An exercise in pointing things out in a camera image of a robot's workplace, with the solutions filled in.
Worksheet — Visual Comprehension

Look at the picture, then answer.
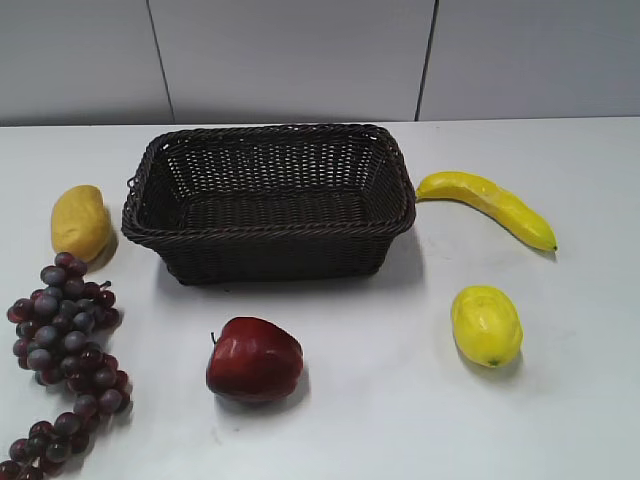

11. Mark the purple grape bunch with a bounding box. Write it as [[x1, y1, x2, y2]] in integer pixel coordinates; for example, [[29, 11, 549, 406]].
[[1, 252, 132, 479]]

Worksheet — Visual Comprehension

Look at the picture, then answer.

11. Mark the dark brown wicker basket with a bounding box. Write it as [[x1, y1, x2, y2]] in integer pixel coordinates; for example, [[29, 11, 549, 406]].
[[121, 124, 416, 285]]

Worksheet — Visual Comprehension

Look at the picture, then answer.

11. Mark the red apple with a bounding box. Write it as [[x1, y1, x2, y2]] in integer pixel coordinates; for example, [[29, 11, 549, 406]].
[[206, 317, 303, 403]]

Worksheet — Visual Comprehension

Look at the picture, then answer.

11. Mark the yellow banana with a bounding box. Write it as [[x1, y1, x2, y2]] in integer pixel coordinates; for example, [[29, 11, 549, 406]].
[[415, 171, 558, 252]]

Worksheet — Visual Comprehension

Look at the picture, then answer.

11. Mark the bright yellow lemon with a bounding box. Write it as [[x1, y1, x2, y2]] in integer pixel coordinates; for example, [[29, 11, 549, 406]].
[[451, 285, 523, 368]]

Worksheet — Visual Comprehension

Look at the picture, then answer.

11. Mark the dull yellow mango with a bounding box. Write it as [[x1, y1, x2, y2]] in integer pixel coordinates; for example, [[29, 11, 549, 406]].
[[50, 185, 112, 263]]

